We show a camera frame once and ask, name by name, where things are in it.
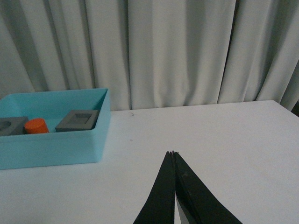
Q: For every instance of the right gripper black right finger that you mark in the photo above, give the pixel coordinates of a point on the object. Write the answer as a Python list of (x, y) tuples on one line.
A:
[(197, 202)]

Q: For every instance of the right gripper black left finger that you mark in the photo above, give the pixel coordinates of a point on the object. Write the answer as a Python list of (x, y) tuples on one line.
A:
[(159, 207)]

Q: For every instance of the gray cube with square hole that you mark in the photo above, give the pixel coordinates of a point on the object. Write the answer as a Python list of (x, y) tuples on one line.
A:
[(78, 120)]

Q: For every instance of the orange cylinder with white digits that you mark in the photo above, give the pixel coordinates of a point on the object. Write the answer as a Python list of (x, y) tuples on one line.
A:
[(36, 126)]

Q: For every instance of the gray cube with round hole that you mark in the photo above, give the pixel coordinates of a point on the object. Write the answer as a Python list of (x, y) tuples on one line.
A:
[(12, 125)]

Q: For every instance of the light blue plastic box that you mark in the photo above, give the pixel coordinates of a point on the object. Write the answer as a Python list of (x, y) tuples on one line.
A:
[(54, 148)]

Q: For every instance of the white pleated curtain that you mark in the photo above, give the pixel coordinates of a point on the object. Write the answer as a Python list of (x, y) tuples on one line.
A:
[(153, 53)]

